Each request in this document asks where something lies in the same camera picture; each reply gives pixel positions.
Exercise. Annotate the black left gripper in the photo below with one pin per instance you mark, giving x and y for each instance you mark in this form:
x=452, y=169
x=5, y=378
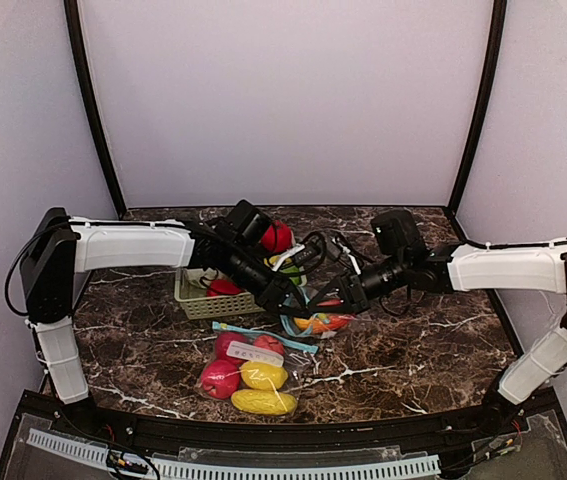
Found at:
x=273, y=292

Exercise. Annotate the dark purple fruit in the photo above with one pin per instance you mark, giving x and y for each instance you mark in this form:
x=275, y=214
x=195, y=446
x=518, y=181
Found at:
x=332, y=302

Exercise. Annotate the red apple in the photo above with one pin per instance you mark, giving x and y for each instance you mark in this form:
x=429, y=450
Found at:
x=220, y=379

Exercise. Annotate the red bell pepper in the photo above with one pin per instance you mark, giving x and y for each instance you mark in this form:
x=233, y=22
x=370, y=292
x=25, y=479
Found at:
x=222, y=287

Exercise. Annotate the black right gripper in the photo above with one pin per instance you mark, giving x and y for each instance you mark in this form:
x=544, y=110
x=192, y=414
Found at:
x=353, y=291

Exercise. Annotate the pink-red wrinkled fruit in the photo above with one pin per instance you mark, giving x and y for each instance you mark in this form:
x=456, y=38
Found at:
x=222, y=345

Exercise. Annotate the black table front rail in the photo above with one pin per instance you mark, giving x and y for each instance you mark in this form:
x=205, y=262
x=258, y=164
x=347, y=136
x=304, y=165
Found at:
x=449, y=433

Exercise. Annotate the small yellow fruit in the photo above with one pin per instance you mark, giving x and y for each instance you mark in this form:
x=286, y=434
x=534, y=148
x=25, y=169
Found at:
x=276, y=261

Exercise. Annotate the large clear zip bag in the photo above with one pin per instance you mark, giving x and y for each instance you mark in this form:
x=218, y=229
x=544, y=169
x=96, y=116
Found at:
x=298, y=357

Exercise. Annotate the small clear zip bag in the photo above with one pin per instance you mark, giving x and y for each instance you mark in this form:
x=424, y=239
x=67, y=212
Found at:
x=288, y=324

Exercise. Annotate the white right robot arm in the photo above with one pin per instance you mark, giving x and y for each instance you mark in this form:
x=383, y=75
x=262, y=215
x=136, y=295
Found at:
x=461, y=267

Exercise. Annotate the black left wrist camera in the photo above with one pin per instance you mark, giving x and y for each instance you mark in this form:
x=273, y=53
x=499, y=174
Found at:
x=309, y=254

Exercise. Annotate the white cabbage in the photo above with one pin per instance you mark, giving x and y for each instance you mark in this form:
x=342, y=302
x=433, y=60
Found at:
x=200, y=278

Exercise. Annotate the yellow lemon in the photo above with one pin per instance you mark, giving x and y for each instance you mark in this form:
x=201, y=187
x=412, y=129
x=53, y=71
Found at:
x=263, y=376

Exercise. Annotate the green perforated plastic basket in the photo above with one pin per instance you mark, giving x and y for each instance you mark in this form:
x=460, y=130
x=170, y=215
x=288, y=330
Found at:
x=213, y=302

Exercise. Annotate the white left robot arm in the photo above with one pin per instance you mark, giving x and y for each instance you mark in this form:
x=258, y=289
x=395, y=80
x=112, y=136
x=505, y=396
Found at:
x=68, y=255

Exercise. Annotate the white slotted cable duct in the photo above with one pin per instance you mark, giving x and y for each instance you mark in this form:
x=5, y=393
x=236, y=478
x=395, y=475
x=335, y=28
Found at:
x=192, y=463

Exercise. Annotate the orange pepper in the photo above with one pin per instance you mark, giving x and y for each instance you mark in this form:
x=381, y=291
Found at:
x=322, y=323

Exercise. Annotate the yellow wrinkled banana-like fruit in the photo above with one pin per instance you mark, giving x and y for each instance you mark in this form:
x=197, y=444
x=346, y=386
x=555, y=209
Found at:
x=262, y=402

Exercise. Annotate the green apple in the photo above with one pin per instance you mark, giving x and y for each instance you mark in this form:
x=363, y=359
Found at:
x=293, y=273

